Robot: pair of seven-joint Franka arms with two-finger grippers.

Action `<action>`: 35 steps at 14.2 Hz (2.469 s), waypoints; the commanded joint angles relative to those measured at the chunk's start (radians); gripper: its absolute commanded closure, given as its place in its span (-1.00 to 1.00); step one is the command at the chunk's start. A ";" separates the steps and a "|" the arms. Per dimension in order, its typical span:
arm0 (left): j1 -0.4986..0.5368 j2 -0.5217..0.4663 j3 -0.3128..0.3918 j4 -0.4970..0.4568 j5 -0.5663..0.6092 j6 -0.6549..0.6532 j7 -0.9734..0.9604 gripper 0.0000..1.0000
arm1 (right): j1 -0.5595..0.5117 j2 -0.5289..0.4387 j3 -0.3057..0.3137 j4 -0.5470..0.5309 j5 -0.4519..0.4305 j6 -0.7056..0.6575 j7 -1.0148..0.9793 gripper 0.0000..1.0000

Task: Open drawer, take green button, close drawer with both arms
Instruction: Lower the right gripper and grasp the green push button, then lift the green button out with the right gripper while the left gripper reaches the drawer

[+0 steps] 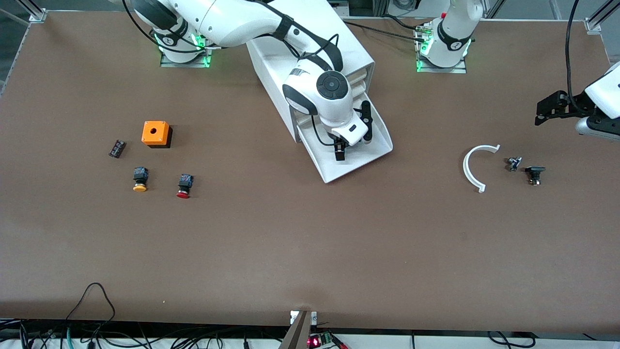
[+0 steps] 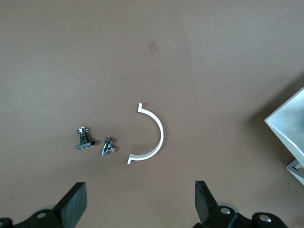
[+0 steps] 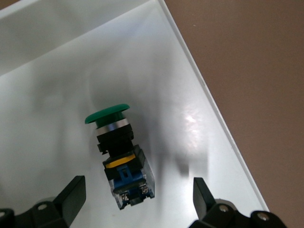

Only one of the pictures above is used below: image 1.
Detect red mushroom push button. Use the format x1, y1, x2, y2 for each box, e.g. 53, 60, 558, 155
176, 174, 194, 199

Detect orange button box black base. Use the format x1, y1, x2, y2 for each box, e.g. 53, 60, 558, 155
141, 121, 173, 149

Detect white curved plastic arc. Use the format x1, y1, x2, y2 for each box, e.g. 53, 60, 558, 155
463, 144, 501, 194

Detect aluminium profile bar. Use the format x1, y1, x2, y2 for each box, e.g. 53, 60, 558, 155
278, 310, 318, 349

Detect circuit board with red light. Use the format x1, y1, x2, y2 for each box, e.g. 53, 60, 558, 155
307, 332, 348, 349

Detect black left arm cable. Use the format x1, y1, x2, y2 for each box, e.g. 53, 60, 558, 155
565, 0, 584, 105

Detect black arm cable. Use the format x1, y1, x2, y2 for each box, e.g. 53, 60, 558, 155
565, 0, 584, 105
121, 0, 345, 147

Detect aluminium corner bracket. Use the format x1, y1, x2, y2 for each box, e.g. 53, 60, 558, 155
17, 0, 47, 23
584, 0, 620, 33

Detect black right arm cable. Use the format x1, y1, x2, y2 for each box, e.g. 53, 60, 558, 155
121, 0, 345, 147

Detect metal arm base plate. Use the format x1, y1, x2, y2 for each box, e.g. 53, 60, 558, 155
160, 18, 216, 68
415, 22, 468, 74

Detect black cable on table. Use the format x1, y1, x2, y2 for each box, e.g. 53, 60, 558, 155
339, 15, 429, 43

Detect black curved cable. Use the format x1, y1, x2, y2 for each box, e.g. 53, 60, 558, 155
487, 331, 537, 349

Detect black looped cable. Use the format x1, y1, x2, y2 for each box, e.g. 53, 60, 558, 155
65, 283, 117, 323

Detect tangled black cables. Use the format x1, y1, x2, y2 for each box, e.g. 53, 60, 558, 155
0, 317, 291, 349

